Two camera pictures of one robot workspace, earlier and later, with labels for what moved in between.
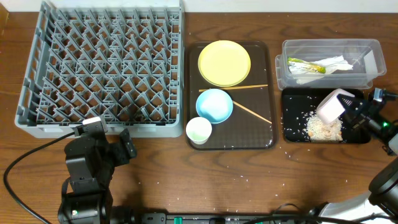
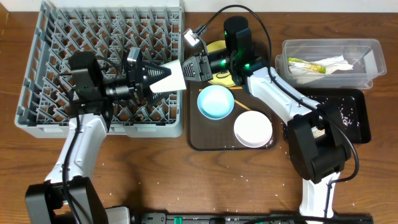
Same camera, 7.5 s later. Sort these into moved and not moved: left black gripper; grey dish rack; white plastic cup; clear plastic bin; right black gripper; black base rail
Moved: white plastic cup; left black gripper; right black gripper
Not moved: black base rail; grey dish rack; clear plastic bin
